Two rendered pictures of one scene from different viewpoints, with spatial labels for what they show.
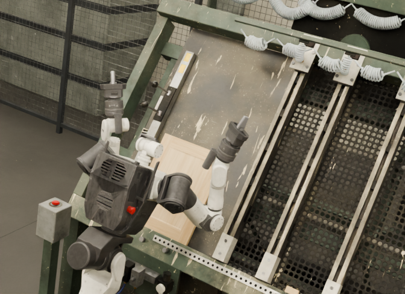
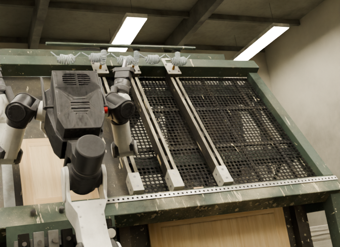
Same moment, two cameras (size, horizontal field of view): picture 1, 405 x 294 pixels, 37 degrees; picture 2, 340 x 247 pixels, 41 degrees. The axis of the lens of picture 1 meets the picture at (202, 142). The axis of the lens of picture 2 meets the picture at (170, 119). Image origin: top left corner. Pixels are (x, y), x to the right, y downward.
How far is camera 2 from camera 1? 2.44 m
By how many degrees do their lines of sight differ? 60
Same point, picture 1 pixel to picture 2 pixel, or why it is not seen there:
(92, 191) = (63, 102)
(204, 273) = (135, 206)
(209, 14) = (6, 58)
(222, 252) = (139, 184)
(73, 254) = (86, 146)
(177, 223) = not seen: hidden behind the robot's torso
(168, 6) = not seen: outside the picture
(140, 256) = (67, 225)
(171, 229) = (78, 196)
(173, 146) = (32, 144)
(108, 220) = (91, 120)
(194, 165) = not seen: hidden behind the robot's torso
